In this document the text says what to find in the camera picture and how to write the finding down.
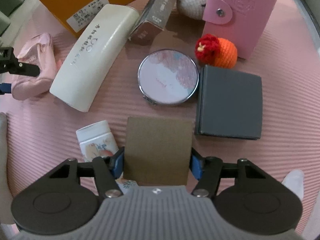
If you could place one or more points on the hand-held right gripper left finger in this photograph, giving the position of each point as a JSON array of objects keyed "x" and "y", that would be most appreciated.
[{"x": 118, "y": 163}]

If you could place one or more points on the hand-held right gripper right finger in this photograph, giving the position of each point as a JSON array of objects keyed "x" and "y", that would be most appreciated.
[{"x": 196, "y": 163}]

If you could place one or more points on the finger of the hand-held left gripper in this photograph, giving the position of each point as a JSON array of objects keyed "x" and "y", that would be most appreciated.
[
  {"x": 5, "y": 88},
  {"x": 27, "y": 68}
]

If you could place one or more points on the pink fabric pouch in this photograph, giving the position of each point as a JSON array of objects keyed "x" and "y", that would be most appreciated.
[{"x": 42, "y": 62}]

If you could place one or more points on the white floral print bottle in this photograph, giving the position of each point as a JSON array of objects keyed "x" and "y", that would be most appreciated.
[{"x": 95, "y": 140}]

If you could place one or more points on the brown cardboard box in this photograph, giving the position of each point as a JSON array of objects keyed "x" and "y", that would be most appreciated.
[{"x": 157, "y": 150}]

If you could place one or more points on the crocheted orange with red flower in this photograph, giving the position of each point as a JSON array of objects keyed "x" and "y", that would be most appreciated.
[{"x": 222, "y": 52}]

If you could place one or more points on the grey-brown rectangular box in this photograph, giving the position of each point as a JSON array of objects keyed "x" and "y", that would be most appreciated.
[{"x": 155, "y": 12}]

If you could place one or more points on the cream white curved case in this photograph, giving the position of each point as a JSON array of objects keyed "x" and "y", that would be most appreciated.
[{"x": 95, "y": 55}]

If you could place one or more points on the grey square box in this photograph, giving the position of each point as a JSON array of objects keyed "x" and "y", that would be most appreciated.
[{"x": 230, "y": 102}]

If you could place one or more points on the round floral compact mirror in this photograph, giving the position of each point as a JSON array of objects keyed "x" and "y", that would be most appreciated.
[{"x": 167, "y": 77}]

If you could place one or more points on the pink snap card holder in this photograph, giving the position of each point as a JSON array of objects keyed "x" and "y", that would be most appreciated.
[{"x": 247, "y": 22}]

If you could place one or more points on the grey curved frame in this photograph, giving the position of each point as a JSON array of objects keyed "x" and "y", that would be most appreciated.
[{"x": 308, "y": 12}]

